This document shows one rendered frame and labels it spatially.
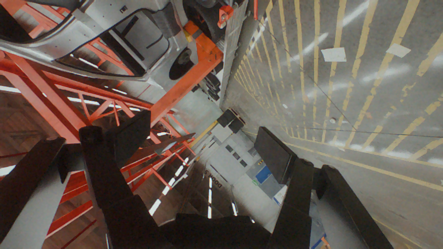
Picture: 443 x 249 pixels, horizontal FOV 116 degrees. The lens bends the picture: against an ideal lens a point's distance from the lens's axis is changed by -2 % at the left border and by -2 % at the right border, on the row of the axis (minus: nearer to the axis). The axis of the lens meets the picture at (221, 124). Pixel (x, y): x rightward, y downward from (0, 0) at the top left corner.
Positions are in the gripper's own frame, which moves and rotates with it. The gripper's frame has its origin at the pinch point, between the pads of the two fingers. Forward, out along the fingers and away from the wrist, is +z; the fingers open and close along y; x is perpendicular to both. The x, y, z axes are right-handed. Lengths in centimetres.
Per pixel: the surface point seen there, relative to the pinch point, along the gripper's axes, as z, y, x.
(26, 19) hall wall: 926, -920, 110
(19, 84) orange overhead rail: 282, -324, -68
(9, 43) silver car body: 104, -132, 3
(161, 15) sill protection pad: 166, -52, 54
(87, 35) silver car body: 124, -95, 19
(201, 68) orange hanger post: 207, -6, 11
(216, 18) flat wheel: 196, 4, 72
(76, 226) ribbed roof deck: 412, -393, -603
